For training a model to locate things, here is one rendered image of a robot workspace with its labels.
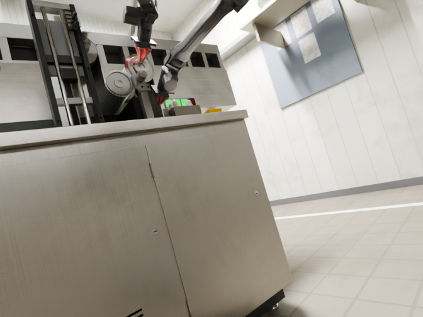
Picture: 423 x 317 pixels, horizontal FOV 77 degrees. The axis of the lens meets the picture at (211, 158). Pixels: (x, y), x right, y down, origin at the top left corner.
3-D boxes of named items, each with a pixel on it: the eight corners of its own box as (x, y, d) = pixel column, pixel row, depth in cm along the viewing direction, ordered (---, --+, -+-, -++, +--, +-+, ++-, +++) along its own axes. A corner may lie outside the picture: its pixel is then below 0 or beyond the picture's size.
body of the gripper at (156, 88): (174, 95, 130) (178, 82, 125) (155, 96, 124) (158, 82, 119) (168, 87, 133) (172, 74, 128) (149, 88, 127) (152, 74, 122)
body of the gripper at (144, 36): (156, 48, 123) (159, 31, 119) (135, 44, 117) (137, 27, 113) (150, 43, 127) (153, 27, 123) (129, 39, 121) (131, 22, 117)
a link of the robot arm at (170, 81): (185, 60, 121) (169, 51, 116) (191, 73, 114) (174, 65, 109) (171, 80, 127) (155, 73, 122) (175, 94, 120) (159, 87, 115)
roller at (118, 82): (109, 95, 117) (102, 70, 118) (97, 115, 137) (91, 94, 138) (135, 94, 124) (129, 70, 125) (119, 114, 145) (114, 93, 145)
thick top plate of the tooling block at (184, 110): (176, 117, 130) (173, 106, 130) (146, 140, 162) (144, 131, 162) (202, 115, 139) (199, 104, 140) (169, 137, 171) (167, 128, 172)
